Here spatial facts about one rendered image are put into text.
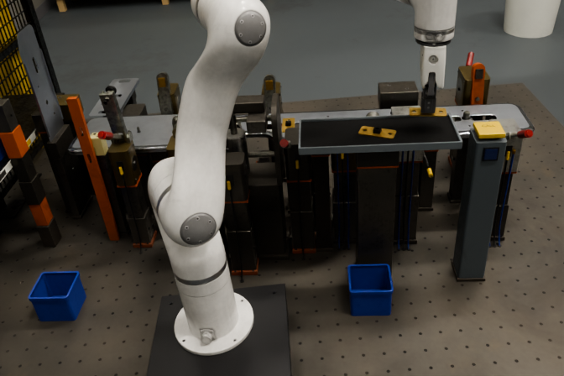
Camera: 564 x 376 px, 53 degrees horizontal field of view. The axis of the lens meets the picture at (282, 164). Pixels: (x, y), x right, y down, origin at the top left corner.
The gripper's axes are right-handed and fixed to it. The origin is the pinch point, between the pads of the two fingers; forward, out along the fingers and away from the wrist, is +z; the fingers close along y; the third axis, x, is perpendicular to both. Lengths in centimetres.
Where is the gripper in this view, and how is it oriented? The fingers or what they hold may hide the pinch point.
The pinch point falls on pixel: (428, 101)
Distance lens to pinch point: 135.2
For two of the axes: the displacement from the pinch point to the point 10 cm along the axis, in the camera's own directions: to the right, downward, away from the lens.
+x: -9.8, -0.4, 1.8
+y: 1.7, -5.5, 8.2
